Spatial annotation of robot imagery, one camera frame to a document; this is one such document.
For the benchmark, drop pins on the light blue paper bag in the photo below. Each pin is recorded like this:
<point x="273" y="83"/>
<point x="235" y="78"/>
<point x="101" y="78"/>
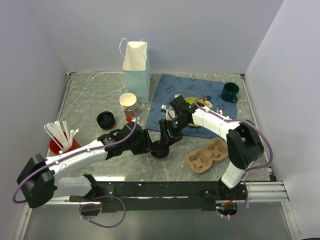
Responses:
<point x="136" y="68"/>

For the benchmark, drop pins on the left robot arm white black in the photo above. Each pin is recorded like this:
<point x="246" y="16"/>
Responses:
<point x="43" y="179"/>

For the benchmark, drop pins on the dark green enamel mug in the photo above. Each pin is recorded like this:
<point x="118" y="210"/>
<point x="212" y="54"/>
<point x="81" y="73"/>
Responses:
<point x="230" y="92"/>

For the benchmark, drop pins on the brown cardboard cup carrier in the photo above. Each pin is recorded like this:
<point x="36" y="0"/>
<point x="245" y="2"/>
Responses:
<point x="200" y="160"/>

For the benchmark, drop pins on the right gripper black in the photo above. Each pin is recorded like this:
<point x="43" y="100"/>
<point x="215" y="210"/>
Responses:
<point x="165" y="124"/>

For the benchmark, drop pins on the stack of black lids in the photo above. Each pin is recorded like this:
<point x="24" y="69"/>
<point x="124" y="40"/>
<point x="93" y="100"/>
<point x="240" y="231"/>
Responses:
<point x="106" y="120"/>

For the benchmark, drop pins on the red cup holder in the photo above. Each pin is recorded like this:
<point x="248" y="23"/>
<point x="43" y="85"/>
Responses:
<point x="56" y="147"/>

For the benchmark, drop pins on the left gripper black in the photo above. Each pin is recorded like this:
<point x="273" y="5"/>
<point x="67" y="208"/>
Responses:
<point x="146" y="143"/>

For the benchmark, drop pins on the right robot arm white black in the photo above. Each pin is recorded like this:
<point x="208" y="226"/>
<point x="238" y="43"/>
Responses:
<point x="243" y="142"/>

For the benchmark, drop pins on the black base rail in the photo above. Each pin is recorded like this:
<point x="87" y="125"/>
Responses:
<point x="155" y="195"/>

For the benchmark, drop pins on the single brown paper cup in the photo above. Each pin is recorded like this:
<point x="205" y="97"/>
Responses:
<point x="160" y="158"/>

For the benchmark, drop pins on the yellow plate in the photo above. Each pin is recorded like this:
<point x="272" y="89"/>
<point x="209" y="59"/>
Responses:
<point x="203" y="101"/>

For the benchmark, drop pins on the black cup lid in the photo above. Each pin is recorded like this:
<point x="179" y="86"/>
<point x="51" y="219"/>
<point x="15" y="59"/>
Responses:
<point x="164" y="152"/>

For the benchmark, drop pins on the stack of brown paper cups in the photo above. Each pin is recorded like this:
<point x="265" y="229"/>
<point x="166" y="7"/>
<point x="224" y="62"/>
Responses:
<point x="128" y="103"/>

